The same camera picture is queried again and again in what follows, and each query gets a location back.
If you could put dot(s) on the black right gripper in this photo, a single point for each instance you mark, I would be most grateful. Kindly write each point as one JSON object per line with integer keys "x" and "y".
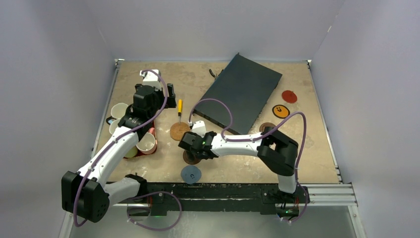
{"x": 186, "y": 143}

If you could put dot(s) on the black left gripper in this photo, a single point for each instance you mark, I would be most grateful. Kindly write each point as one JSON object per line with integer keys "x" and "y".
{"x": 171, "y": 103}

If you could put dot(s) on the dark wooden coaster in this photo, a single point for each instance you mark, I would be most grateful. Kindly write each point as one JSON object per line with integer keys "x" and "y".
{"x": 264, "y": 125}
{"x": 189, "y": 158}

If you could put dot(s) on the orange smiley coaster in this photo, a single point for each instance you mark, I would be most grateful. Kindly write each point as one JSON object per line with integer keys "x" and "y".
{"x": 280, "y": 111}

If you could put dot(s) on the red round coaster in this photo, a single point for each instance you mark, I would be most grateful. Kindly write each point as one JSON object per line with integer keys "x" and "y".
{"x": 289, "y": 96}

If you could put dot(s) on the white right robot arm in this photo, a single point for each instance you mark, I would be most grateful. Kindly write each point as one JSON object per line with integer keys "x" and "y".
{"x": 277, "y": 151}

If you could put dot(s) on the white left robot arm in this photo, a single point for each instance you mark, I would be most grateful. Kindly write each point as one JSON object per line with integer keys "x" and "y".
{"x": 86, "y": 192}

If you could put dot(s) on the woven cork coaster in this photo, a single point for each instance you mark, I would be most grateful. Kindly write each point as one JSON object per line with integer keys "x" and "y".
{"x": 177, "y": 130}

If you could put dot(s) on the blue grey smiley coaster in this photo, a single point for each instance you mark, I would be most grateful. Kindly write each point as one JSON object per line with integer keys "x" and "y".
{"x": 191, "y": 174}

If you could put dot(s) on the green cup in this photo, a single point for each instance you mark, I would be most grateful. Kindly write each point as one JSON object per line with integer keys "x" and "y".
{"x": 132, "y": 152}

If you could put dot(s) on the pink mug front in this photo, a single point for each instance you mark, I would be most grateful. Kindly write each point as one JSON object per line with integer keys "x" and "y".
{"x": 148, "y": 144}

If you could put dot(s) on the dark flat metal box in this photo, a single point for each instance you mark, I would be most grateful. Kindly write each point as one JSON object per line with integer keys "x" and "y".
{"x": 238, "y": 95}

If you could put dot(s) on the yellow handled screwdriver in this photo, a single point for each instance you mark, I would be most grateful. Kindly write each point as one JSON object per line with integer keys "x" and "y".
{"x": 180, "y": 109}

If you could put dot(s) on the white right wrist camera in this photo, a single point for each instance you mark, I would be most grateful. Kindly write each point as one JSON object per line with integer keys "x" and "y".
{"x": 199, "y": 128}

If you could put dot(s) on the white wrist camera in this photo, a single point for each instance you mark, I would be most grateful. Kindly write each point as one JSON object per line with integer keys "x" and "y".
{"x": 199, "y": 128}
{"x": 151, "y": 79}

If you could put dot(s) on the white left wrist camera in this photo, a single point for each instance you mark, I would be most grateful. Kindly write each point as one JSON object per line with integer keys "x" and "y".
{"x": 151, "y": 79}

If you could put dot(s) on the black handled pliers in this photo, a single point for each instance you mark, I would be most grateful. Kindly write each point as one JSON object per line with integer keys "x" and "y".
{"x": 215, "y": 75}

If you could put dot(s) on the black front base frame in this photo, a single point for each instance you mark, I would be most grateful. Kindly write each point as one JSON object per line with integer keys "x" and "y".
{"x": 264, "y": 198}

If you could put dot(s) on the aluminium table rail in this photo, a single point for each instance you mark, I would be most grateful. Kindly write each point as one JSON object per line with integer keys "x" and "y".
{"x": 118, "y": 63}

